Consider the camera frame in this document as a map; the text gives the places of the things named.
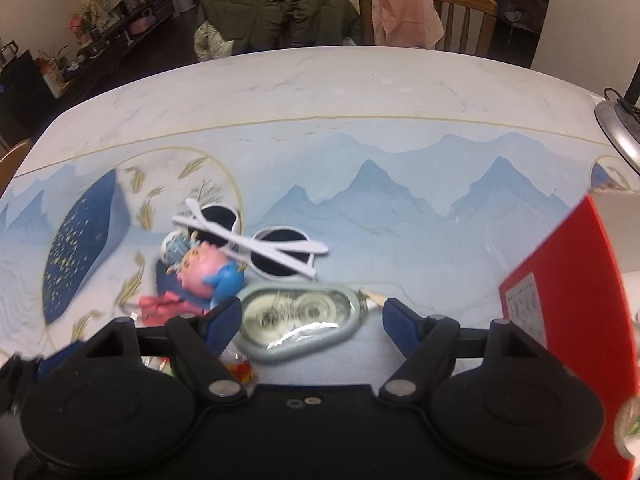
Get pink pig toy figure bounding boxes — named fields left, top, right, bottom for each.
left=160, top=230, right=245, bottom=310

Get grey correction tape dispenser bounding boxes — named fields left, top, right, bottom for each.
left=233, top=282, right=369, bottom=363

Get white frame sunglasses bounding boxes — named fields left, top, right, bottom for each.
left=171, top=198, right=329, bottom=280

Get red orange toy keychain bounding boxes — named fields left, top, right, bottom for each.
left=142, top=349, right=255, bottom=386

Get blue mountain table mat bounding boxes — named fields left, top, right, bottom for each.
left=1, top=119, right=639, bottom=356

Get red white cardboard box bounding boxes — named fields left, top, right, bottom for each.
left=499, top=185, right=639, bottom=479

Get clear jar silver lid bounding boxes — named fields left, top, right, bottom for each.
left=614, top=394, right=639, bottom=463

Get wooden chair at left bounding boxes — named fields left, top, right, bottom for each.
left=0, top=139, right=34, bottom=196

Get silver desk lamp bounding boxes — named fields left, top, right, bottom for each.
left=594, top=70, right=640, bottom=174

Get dark tv cabinet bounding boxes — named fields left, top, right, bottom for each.
left=1, top=0, right=175, bottom=150

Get pink cloth on chair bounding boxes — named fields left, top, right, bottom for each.
left=372, top=0, right=444, bottom=50

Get olive green jacket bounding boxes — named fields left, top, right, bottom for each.
left=193, top=0, right=363, bottom=62

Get wooden chair with pink cloth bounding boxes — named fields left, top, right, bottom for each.
left=359, top=0, right=498, bottom=58

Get black lamp cable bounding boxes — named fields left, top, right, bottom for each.
left=602, top=86, right=640, bottom=111

